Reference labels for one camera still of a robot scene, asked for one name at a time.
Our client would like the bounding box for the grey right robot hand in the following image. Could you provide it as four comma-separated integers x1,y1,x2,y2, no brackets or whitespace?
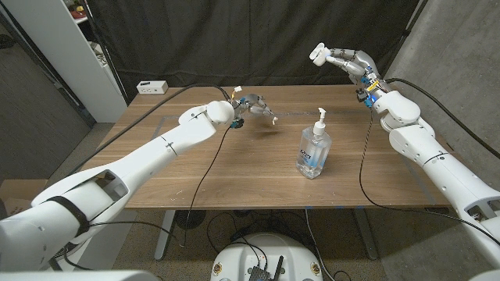
323,47,388,101

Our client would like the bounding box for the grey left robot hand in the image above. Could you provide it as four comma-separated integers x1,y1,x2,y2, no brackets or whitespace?
233,92,279,128

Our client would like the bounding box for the white airpods case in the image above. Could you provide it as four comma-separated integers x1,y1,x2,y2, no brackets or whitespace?
309,41,332,67

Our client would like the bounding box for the clear hand sanitizer pump bottle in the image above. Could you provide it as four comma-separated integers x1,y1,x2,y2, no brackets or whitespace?
295,107,333,180

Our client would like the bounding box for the black backdrop stand pole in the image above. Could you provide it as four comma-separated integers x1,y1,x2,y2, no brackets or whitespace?
80,0,130,105
380,0,430,85

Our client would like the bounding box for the black fabric backdrop curtain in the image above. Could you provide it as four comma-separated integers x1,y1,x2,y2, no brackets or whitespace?
84,0,421,105

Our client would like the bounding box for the white power outlet box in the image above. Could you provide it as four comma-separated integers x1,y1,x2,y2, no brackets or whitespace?
136,80,170,95

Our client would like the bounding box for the round black floor fan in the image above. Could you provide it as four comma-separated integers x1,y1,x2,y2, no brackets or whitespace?
174,209,207,230

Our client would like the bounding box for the white robot torso base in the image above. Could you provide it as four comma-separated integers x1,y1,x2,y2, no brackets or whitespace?
209,233,324,281

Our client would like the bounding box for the white table leg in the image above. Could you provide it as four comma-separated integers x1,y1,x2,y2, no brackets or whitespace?
155,209,177,261
353,208,379,261

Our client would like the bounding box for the black antenna module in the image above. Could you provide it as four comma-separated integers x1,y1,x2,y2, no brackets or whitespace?
248,255,285,281

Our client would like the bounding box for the white shelf cabinet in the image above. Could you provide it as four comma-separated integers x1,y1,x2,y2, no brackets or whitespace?
2,0,129,124

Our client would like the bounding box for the small red yellow object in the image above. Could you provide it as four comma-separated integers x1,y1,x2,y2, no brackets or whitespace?
64,0,90,20

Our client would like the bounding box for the brown cardboard box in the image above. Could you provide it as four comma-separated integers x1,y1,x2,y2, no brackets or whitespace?
0,178,48,215

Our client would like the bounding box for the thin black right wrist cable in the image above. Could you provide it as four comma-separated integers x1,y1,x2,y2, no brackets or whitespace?
358,108,500,247

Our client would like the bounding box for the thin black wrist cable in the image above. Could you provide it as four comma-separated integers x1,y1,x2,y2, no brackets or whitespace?
62,125,234,271
358,108,500,247

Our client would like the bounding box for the thin black left wrist cable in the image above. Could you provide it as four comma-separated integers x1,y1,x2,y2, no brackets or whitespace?
62,125,234,271

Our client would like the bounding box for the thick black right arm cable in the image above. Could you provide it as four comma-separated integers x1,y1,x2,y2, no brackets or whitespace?
384,77,500,160

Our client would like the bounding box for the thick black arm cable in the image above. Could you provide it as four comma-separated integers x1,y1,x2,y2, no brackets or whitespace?
384,77,500,160
68,83,232,176

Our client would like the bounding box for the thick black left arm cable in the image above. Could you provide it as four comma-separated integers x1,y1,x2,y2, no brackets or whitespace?
68,83,232,176

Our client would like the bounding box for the black floor cable tangle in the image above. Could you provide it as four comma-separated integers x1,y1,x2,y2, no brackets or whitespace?
205,209,313,258

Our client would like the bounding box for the grey floor cable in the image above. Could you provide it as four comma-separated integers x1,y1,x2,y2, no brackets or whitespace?
304,208,335,281

